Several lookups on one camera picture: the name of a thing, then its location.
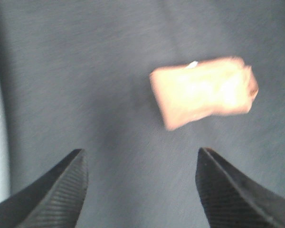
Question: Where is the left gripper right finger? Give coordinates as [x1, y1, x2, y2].
[195, 148, 285, 228]

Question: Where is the brown towel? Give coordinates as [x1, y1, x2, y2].
[149, 57, 258, 131]

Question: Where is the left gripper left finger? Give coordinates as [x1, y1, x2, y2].
[0, 149, 88, 228]

